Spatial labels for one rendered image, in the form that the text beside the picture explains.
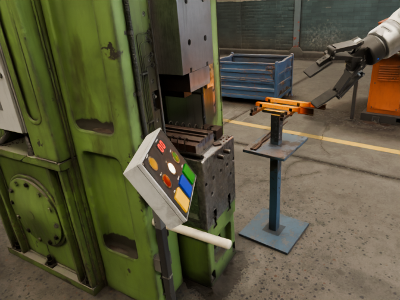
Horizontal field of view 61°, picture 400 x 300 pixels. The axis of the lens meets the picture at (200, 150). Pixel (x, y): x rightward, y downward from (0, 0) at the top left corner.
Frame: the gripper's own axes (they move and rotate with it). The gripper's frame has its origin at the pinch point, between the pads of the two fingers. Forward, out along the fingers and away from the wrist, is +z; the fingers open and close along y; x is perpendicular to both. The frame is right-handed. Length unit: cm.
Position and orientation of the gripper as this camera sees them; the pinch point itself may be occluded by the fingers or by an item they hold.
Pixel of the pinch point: (313, 88)
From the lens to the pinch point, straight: 100.4
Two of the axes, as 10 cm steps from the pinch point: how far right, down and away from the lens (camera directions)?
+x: 4.0, 6.7, -6.3
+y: -3.9, -4.9, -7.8
